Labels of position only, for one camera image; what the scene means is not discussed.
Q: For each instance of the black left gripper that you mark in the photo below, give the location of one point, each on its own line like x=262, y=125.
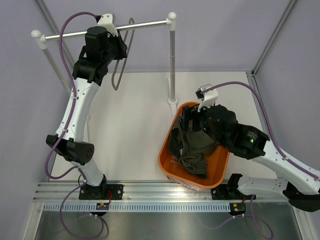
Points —
x=121, y=47

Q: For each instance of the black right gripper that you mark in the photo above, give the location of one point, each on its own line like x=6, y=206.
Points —
x=191, y=113

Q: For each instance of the dark green shorts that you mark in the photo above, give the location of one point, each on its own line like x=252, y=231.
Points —
x=190, y=147

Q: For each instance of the beige wire hanger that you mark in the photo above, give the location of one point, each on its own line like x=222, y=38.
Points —
x=114, y=85

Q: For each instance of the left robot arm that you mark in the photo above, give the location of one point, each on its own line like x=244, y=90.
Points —
x=102, y=46

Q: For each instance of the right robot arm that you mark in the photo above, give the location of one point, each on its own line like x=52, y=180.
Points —
x=248, y=142

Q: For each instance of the white rack base foot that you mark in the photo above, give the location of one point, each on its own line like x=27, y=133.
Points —
x=172, y=100

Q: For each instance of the orange plastic tub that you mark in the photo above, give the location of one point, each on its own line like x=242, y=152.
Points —
x=216, y=168

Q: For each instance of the silver clothes rack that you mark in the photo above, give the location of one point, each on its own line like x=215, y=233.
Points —
x=170, y=21

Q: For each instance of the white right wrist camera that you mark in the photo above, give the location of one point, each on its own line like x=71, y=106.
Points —
x=207, y=95

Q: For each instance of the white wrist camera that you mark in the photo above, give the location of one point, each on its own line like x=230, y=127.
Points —
x=107, y=21
x=207, y=95

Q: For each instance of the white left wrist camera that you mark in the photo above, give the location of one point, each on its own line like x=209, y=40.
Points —
x=107, y=21

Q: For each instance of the aluminium mounting rail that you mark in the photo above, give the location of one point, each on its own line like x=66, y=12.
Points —
x=131, y=192

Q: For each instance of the white slotted cable duct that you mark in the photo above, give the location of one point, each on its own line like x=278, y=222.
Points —
x=140, y=207

